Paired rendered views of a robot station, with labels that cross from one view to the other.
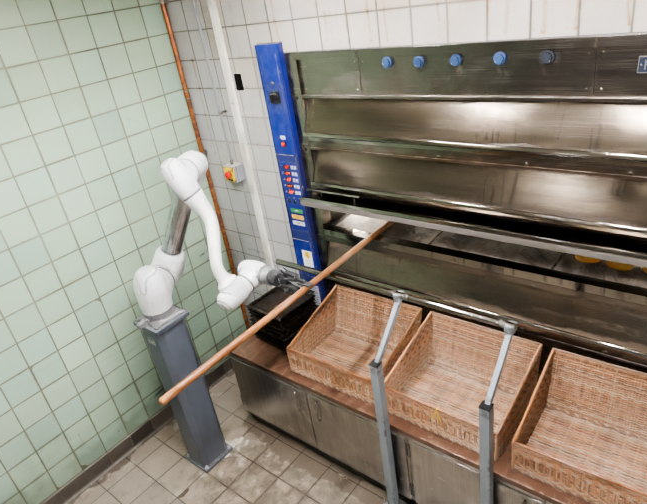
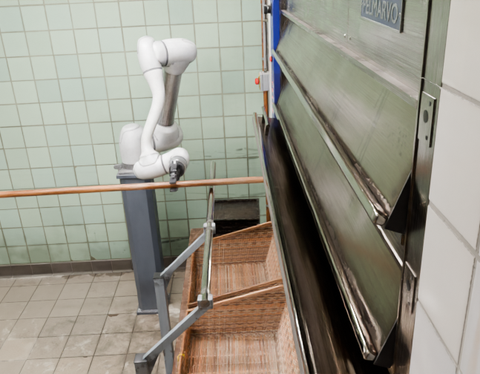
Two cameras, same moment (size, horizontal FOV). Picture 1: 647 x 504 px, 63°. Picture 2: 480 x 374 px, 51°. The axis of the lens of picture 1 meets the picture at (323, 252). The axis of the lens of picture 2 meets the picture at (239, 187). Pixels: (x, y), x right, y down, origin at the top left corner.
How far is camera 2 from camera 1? 184 cm
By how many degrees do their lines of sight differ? 42
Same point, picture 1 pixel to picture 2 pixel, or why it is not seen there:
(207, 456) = (141, 302)
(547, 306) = not seen: hidden behind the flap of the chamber
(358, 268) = not seen: hidden behind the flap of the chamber
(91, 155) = (159, 30)
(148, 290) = (122, 140)
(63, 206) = (127, 61)
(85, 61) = not seen: outside the picture
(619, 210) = (343, 228)
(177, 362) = (130, 210)
